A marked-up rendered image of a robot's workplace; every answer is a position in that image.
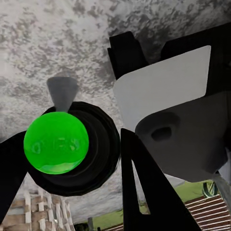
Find insectifuge atomizer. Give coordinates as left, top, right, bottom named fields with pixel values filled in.
left=24, top=76, right=121, bottom=197

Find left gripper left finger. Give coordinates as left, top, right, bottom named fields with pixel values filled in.
left=0, top=131, right=28, bottom=225

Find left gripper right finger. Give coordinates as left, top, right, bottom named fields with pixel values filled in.
left=120, top=128, right=202, bottom=231

